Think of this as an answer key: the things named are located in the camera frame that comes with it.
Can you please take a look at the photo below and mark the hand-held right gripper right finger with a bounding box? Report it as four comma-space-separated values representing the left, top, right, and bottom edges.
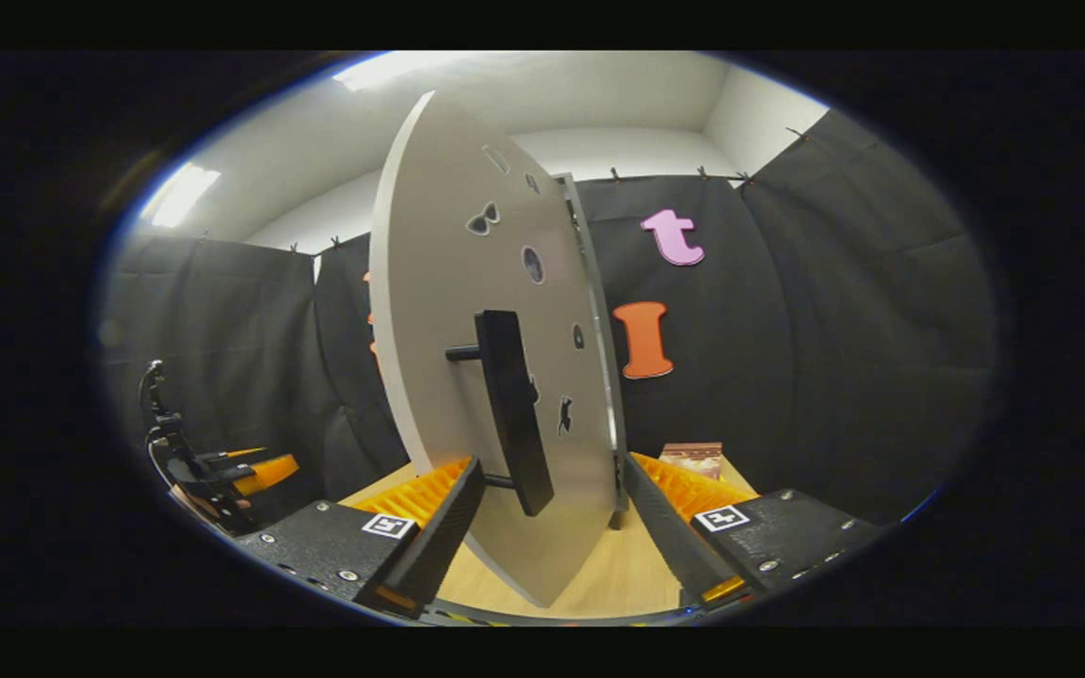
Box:
620, 452, 883, 608

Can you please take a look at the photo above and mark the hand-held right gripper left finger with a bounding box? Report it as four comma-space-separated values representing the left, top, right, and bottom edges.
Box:
236, 457, 487, 620

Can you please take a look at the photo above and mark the black cabinet door handle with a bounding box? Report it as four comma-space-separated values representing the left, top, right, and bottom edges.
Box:
445, 310, 555, 517

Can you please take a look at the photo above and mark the dark grey cabinet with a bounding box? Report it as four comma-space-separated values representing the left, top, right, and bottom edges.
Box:
554, 172, 630, 514

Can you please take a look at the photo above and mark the light grey cabinet door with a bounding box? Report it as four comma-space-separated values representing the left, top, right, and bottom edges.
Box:
368, 91, 623, 608

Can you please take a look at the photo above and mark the brown cover book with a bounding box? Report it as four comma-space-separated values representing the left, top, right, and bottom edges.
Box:
660, 443, 724, 481

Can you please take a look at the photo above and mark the black backdrop cloth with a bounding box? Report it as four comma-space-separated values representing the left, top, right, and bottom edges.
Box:
98, 108, 1000, 528

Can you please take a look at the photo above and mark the row of backdrop clips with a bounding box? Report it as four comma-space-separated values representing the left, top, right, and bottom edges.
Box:
196, 127, 807, 255

